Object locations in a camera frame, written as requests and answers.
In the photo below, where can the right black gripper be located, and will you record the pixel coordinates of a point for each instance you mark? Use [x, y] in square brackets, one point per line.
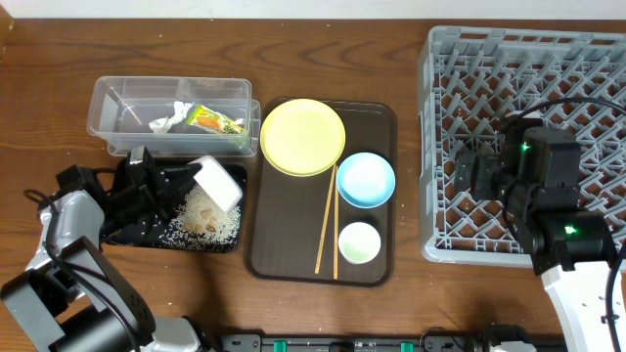
[487, 164]

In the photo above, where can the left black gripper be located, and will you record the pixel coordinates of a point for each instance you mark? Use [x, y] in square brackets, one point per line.
[148, 177]

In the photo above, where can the white bowl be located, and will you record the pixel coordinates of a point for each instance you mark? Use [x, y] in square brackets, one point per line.
[217, 183]

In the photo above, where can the white tissue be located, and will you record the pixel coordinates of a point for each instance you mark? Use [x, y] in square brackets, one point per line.
[164, 124]

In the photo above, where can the green snack wrapper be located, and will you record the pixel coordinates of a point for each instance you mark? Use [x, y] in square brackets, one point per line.
[213, 121]

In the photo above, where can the yellow plate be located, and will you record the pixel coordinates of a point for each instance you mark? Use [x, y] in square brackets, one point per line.
[302, 137]

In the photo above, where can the light blue bowl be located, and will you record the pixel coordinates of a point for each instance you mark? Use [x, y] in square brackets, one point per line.
[366, 180]

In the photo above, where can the white cup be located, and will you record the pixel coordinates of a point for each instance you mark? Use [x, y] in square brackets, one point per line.
[359, 243]

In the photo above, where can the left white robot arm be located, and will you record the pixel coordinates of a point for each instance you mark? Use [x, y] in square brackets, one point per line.
[70, 297]

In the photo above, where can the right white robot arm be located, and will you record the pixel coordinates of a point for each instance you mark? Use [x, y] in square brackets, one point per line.
[573, 253]

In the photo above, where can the black waste tray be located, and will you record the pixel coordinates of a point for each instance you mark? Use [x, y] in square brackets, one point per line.
[146, 231]

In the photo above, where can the grey dishwasher rack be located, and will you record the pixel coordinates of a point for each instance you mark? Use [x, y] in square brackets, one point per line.
[469, 78]

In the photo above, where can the spilled rice pile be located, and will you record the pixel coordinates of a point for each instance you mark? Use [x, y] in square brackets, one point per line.
[202, 225]

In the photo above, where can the clear plastic bin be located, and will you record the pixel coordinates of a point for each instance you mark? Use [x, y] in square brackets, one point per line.
[123, 106]

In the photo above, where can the dark brown serving tray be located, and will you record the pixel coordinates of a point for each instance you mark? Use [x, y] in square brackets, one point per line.
[283, 237]

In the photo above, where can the left wooden chopstick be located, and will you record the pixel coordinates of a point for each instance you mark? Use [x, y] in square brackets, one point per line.
[325, 221]

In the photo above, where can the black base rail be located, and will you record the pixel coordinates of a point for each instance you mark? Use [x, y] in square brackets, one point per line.
[437, 339]

